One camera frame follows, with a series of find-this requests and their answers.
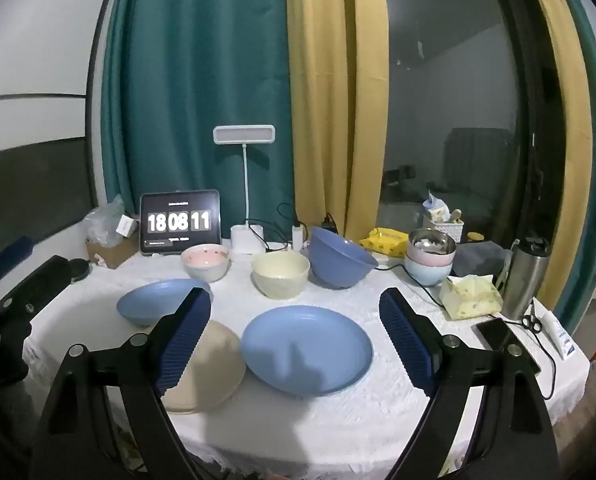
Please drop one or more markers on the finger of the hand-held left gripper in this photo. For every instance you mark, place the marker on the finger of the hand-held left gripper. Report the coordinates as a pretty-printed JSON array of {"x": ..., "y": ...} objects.
[
  {"x": 10, "y": 255},
  {"x": 42, "y": 280}
]

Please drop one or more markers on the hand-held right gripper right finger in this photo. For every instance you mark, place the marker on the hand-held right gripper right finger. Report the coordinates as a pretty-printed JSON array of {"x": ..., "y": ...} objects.
[{"x": 403, "y": 330}]

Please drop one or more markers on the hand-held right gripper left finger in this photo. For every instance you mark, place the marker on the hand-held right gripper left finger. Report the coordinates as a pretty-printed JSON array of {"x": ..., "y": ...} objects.
[{"x": 187, "y": 340}]

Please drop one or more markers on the beige plate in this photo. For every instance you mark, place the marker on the beige plate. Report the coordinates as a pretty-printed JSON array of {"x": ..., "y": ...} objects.
[{"x": 215, "y": 365}]

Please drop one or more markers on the blue plate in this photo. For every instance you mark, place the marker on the blue plate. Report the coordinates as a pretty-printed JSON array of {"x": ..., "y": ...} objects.
[
  {"x": 150, "y": 302},
  {"x": 303, "y": 350}
]

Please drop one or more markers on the pink strawberry bowl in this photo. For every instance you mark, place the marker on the pink strawberry bowl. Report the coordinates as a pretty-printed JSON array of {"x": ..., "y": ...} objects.
[{"x": 205, "y": 265}]

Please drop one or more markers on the cream bowl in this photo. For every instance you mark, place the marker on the cream bowl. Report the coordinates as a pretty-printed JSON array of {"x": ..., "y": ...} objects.
[{"x": 280, "y": 275}]

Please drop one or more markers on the black round disc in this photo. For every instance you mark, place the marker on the black round disc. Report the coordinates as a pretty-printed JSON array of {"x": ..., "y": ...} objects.
[{"x": 80, "y": 269}]

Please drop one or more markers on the light blue bowl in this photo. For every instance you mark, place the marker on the light blue bowl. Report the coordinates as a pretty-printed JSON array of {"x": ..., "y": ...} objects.
[{"x": 428, "y": 275}]

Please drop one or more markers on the yellow patterned tissue pack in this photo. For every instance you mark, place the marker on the yellow patterned tissue pack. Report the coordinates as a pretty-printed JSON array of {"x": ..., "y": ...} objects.
[{"x": 470, "y": 300}]

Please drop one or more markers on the clear plastic bag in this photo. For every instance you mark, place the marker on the clear plastic bag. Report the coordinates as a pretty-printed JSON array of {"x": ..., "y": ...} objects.
[{"x": 100, "y": 225}]

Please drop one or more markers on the yellow wet wipes pack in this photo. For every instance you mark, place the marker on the yellow wet wipes pack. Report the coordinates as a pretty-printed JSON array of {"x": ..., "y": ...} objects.
[{"x": 385, "y": 242}]

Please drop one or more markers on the steel bowl pink outside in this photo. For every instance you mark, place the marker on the steel bowl pink outside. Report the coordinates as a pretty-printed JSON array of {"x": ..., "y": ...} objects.
[{"x": 430, "y": 242}]

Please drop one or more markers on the small white box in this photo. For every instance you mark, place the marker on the small white box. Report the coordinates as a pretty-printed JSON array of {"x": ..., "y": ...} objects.
[{"x": 126, "y": 226}]

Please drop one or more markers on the black smartphone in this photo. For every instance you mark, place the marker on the black smartphone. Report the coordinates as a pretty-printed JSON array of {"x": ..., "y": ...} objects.
[{"x": 503, "y": 340}]

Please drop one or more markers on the grey cloth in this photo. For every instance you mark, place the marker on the grey cloth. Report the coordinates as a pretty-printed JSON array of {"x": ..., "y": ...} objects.
[{"x": 480, "y": 260}]

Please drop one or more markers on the white woven basket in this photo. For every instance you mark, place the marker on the white woven basket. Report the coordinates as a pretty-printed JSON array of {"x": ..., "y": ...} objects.
[{"x": 448, "y": 231}]

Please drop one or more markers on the small yellow container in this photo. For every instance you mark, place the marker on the small yellow container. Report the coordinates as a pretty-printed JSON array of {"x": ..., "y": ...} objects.
[{"x": 474, "y": 237}]

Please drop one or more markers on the tablet with clock display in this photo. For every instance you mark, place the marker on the tablet with clock display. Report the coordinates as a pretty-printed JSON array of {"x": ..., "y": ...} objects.
[{"x": 177, "y": 220}]

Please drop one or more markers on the white tablecloth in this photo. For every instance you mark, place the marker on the white tablecloth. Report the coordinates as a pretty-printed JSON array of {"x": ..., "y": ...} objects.
[{"x": 328, "y": 425}]

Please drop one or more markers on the black scissors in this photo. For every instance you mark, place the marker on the black scissors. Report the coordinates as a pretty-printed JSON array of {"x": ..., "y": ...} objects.
[{"x": 530, "y": 321}]

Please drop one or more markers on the black charger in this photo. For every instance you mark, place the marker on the black charger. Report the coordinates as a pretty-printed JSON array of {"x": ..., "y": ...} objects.
[{"x": 329, "y": 225}]

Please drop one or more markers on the stainless steel tumbler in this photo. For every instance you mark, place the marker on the stainless steel tumbler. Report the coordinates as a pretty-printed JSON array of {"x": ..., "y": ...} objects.
[{"x": 523, "y": 280}]

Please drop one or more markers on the white charger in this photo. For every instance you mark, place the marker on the white charger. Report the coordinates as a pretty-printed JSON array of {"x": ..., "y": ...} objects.
[{"x": 298, "y": 237}]

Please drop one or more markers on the white tube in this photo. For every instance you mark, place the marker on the white tube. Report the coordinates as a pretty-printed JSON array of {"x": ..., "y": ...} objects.
[{"x": 558, "y": 335}]

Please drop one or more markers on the white desk lamp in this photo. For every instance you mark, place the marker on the white desk lamp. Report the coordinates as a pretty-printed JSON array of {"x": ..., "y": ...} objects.
[{"x": 243, "y": 135}]

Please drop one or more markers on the dark glass window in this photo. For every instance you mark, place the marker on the dark glass window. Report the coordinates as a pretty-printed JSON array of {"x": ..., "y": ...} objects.
[{"x": 443, "y": 85}]

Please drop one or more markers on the yellow curtain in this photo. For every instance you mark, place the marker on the yellow curtain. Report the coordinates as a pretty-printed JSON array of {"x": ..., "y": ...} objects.
[
  {"x": 568, "y": 110},
  {"x": 328, "y": 85}
]

